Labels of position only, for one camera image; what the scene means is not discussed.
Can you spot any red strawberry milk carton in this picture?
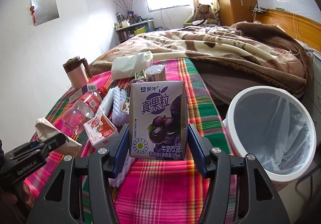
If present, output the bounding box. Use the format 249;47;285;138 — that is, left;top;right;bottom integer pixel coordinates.
83;113;119;149

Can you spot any patterned paper cup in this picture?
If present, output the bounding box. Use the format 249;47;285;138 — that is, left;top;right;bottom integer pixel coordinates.
34;117;83;159

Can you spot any clear plastic water bottle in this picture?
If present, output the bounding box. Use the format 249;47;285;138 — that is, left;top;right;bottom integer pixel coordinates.
62;87;107;135

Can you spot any purple grape milk carton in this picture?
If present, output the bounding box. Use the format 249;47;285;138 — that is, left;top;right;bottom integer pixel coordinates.
129;80;188;160

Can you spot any white yogurt cup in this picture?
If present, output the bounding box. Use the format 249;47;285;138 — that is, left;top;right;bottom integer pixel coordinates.
145;64;166;81

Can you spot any white purple medicine box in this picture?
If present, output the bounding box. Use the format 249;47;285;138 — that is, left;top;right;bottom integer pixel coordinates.
69;84;97;103

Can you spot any white plastic trash bin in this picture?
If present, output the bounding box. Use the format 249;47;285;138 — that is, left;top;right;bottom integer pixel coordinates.
223;86;317;191

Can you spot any person's left hand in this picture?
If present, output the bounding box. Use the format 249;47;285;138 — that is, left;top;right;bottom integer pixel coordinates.
1;182;34;207

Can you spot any pink plaid table cloth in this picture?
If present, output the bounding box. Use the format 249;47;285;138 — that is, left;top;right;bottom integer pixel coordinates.
25;59;232;223

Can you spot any white foam net sleeve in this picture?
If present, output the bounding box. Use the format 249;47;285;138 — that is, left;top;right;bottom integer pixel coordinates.
109;86;135;188

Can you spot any small green white box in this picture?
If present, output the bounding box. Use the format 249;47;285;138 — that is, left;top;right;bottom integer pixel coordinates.
134;70;147;80

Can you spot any white tissue pack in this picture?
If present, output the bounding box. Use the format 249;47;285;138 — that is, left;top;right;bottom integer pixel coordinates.
111;51;153;80

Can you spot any pink brown travel mug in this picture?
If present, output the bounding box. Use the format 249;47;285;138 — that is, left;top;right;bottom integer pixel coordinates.
63;56;93;90

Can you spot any grey bedside drawer cabinet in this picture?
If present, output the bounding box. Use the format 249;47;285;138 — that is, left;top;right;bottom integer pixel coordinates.
302;47;321;136

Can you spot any cluttered grey shelf unit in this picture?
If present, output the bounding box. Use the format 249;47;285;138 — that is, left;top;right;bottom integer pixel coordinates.
114;12;154;43

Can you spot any brown beige patterned blanket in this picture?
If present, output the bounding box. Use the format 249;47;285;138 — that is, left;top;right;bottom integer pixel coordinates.
90;22;313;97

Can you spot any dried branch decoration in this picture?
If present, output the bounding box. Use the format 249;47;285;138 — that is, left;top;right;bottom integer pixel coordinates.
114;0;139;13

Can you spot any orange wooden headboard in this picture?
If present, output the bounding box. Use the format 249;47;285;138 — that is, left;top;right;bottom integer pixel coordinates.
255;9;321;51

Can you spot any brown teddy bear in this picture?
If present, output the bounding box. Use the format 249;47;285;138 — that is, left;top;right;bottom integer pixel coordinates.
193;4;219;25

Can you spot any silver wall panel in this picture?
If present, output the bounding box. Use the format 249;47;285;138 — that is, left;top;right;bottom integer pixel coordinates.
30;0;59;26

